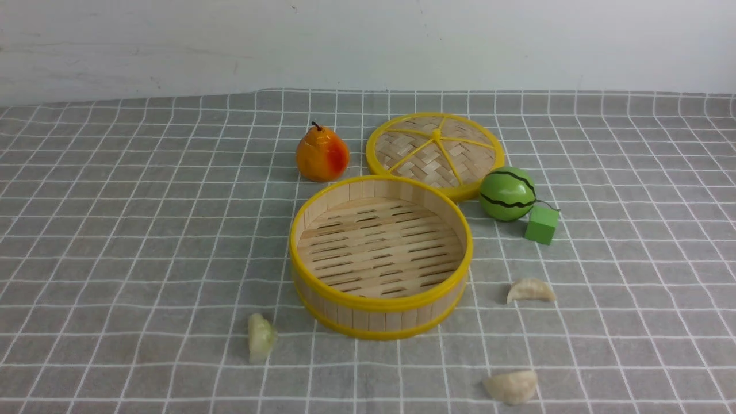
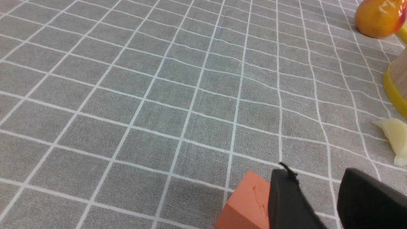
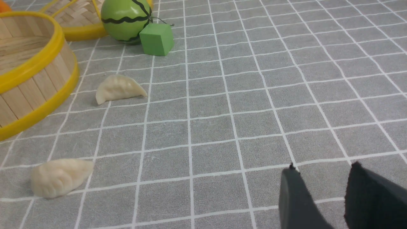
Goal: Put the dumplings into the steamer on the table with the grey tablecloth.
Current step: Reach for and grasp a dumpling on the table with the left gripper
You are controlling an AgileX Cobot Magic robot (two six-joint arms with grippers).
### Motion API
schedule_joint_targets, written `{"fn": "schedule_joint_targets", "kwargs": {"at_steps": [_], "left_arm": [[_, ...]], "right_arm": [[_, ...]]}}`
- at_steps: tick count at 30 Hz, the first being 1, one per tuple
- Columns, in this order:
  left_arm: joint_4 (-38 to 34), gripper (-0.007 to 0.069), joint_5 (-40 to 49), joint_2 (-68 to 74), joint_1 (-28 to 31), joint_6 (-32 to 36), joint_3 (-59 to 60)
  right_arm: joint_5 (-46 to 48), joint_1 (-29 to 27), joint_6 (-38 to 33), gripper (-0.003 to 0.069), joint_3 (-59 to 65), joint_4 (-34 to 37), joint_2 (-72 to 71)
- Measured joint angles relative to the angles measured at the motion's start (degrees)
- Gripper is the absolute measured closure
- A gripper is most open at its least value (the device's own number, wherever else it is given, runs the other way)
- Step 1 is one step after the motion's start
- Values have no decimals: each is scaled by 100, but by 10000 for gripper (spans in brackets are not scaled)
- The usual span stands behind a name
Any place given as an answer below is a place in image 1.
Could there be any grey checked tablecloth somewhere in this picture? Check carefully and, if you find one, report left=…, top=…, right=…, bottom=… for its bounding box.
left=1, top=90, right=735, bottom=413

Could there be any green toy watermelon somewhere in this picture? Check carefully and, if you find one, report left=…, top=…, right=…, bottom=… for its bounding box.
left=478, top=167, right=537, bottom=222

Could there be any yellow rimmed bamboo steamer tray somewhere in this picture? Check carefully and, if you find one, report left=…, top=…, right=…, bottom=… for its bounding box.
left=289, top=175, right=473, bottom=340

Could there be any white dumpling front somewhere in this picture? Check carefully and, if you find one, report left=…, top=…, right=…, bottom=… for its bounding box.
left=482, top=370, right=538, bottom=405

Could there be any green cube block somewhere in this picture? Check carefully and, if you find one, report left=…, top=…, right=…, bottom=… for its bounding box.
left=524, top=205, right=560, bottom=246

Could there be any orange toy pear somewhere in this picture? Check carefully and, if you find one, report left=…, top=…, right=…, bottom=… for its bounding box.
left=296, top=121, right=350, bottom=182

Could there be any greenish white dumpling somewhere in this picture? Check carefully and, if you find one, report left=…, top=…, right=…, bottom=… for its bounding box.
left=248, top=313, right=278, bottom=365

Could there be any woven bamboo steamer lid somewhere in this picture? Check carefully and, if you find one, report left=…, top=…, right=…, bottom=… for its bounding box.
left=366, top=112, right=505, bottom=202

